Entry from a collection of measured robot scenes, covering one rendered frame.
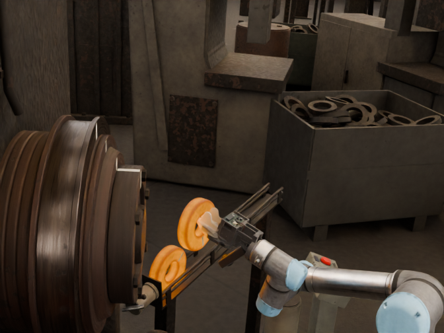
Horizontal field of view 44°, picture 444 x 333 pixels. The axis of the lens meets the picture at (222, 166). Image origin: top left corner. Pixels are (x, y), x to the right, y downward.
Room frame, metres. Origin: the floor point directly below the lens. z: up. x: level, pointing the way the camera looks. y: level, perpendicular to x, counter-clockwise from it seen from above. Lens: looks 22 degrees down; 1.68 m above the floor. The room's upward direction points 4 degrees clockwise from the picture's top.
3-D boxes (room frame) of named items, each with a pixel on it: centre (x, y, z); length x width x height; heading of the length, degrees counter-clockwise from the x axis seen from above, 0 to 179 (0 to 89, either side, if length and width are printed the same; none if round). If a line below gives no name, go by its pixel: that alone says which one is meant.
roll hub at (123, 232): (0.99, 0.18, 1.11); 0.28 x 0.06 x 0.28; 4
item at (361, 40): (5.20, -1.29, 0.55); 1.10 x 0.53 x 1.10; 24
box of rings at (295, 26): (7.08, -0.87, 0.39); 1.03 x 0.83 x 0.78; 84
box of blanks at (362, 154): (3.52, -0.85, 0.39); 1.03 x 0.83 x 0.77; 109
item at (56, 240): (0.99, 0.27, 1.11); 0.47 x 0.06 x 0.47; 4
